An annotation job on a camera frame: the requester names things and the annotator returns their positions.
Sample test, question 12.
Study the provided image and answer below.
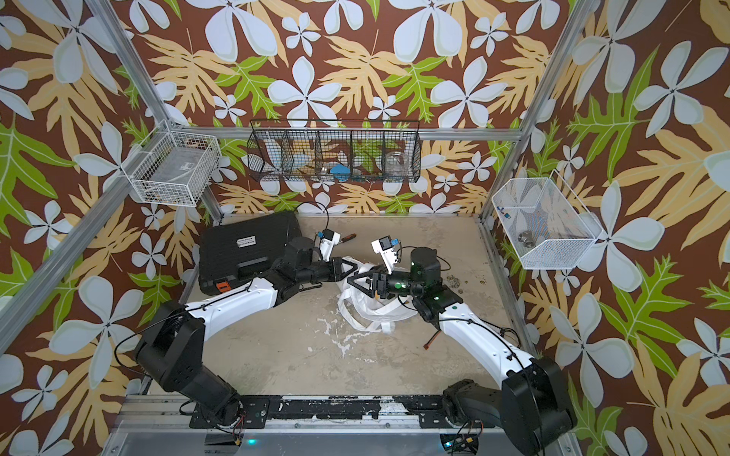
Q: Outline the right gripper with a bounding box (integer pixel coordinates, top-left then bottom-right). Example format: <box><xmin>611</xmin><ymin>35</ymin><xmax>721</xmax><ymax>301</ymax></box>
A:
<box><xmin>351</xmin><ymin>265</ymin><xmax>428</xmax><ymax>302</ymax></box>

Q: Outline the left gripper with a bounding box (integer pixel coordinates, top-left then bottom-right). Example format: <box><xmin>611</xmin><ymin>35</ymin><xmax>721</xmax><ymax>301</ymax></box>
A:
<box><xmin>297</xmin><ymin>256</ymin><xmax>359</xmax><ymax>286</ymax></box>

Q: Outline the white cartoon print pouch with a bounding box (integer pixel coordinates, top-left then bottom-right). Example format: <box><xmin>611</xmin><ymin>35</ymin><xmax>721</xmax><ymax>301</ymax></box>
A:
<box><xmin>336</xmin><ymin>279</ymin><xmax>417</xmax><ymax>334</ymax></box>

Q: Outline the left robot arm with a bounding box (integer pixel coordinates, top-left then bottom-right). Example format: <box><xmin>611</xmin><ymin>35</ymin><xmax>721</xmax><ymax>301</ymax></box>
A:
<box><xmin>133</xmin><ymin>237</ymin><xmax>359</xmax><ymax>429</ymax></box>

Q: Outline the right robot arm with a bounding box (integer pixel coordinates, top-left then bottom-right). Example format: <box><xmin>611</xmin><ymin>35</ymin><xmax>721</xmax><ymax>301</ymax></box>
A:
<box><xmin>347</xmin><ymin>247</ymin><xmax>577</xmax><ymax>455</ymax></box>

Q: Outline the blue object in basket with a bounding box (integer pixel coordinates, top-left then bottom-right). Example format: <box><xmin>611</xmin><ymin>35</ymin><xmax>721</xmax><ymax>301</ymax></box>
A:
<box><xmin>329</xmin><ymin>165</ymin><xmax>352</xmax><ymax>182</ymax></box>

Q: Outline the black plastic tool case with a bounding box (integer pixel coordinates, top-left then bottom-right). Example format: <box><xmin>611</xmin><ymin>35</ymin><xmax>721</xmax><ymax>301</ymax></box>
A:
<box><xmin>199</xmin><ymin>211</ymin><xmax>302</xmax><ymax>296</ymax></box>

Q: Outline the white mesh basket right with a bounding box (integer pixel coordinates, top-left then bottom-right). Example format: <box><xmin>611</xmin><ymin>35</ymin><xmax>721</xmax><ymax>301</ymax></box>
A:
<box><xmin>492</xmin><ymin>171</ymin><xmax>603</xmax><ymax>271</ymax></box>

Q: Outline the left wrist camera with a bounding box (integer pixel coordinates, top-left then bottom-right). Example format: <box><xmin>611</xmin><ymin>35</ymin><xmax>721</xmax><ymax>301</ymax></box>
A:
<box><xmin>317</xmin><ymin>228</ymin><xmax>341</xmax><ymax>262</ymax></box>

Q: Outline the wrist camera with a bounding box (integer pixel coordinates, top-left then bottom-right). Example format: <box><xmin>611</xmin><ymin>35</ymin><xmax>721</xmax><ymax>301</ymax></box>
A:
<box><xmin>372</xmin><ymin>236</ymin><xmax>400</xmax><ymax>274</ymax></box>
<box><xmin>317</xmin><ymin>228</ymin><xmax>341</xmax><ymax>262</ymax></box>

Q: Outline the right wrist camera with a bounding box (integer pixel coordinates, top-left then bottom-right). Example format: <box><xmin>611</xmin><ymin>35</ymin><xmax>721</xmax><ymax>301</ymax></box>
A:
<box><xmin>372</xmin><ymin>236</ymin><xmax>400</xmax><ymax>274</ymax></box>

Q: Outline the black wire basket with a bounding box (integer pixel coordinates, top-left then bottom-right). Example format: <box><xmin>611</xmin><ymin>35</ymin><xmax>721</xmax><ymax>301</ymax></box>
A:
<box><xmin>243</xmin><ymin>119</ymin><xmax>423</xmax><ymax>182</ymax></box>

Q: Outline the white wire basket left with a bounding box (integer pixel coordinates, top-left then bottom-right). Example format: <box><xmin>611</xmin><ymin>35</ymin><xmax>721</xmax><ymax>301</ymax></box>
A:
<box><xmin>125</xmin><ymin>121</ymin><xmax>222</xmax><ymax>207</ymax></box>

